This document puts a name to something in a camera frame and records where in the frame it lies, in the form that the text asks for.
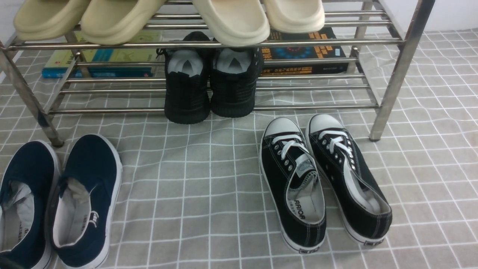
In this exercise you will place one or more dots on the navy canvas shoe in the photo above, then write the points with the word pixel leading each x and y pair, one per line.
pixel 26 193
pixel 87 193

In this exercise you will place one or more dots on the stainless steel shoe rack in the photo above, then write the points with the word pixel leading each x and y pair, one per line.
pixel 378 55

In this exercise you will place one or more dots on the black knit sneaker right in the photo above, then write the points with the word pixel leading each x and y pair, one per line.
pixel 233 80

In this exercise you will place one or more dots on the black knit sneaker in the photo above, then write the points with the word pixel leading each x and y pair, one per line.
pixel 187 72
pixel 233 80

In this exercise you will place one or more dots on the black lace-up canvas shoe left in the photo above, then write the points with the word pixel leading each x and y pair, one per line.
pixel 292 177

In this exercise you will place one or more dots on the black lace-up canvas shoe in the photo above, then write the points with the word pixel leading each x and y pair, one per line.
pixel 292 177
pixel 365 211

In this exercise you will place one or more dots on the grey checkered floor cloth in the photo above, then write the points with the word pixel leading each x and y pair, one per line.
pixel 193 197

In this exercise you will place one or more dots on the black knit sneaker left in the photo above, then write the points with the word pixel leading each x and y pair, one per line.
pixel 187 72

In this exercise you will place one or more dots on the cream foam slipper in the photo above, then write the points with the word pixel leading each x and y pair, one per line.
pixel 295 16
pixel 235 23

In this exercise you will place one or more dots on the cream foam slipper far right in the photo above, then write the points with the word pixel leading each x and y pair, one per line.
pixel 295 16

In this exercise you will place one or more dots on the black book orange text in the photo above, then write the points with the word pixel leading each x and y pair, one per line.
pixel 307 60

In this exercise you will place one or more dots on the black lace-up canvas shoe right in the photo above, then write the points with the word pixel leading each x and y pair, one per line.
pixel 365 211

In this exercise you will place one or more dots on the green blue book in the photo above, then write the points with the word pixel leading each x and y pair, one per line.
pixel 61 59

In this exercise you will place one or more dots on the beige foam slipper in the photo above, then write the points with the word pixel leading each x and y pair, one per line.
pixel 112 22
pixel 38 20

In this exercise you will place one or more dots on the beige foam slipper far left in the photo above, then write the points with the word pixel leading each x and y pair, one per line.
pixel 38 20

